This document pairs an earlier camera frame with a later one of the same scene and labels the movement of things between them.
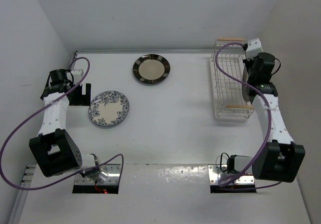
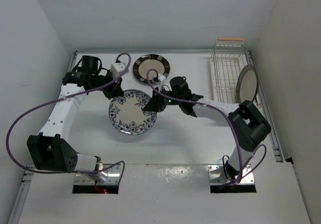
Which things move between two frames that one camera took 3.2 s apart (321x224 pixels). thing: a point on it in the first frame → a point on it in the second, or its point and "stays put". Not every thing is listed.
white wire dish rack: x=227 y=67 stays put
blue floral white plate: x=109 y=108 → x=127 y=114
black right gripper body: x=249 y=64 → x=162 y=102
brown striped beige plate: x=151 y=69 stays put
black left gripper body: x=77 y=99 → x=109 y=90
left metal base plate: x=114 y=172 stays put
